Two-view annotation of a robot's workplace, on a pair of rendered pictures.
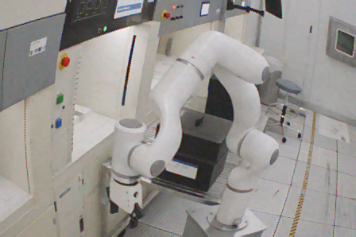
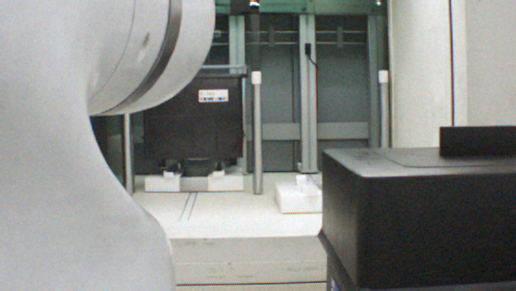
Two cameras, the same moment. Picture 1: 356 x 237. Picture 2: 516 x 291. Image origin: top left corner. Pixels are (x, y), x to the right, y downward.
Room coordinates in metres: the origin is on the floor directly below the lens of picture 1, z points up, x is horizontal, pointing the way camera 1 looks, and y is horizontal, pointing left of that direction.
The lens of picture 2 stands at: (1.47, -0.70, 1.08)
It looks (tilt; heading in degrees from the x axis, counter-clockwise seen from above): 4 degrees down; 72
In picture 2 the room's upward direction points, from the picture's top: 1 degrees counter-clockwise
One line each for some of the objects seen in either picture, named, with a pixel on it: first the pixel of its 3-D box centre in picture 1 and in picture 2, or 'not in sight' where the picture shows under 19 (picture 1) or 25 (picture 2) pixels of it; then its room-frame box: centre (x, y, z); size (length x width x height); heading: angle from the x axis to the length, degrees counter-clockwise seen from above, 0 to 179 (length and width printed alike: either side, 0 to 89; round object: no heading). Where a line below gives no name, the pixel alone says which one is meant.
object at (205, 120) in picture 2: not in sight; (194, 102); (1.89, 0.97, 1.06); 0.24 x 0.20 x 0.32; 163
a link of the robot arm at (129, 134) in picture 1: (129, 147); not in sight; (1.05, 0.11, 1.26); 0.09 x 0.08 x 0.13; 49
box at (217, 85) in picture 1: (232, 97); not in sight; (2.75, -0.31, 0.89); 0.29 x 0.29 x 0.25; 77
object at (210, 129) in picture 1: (197, 130); (477, 192); (1.91, -0.09, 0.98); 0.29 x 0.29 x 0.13; 73
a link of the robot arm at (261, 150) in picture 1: (254, 162); (26, 119); (1.48, -0.31, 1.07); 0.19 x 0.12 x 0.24; 49
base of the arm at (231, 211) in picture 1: (234, 203); not in sight; (1.50, -0.29, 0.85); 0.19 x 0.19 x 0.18
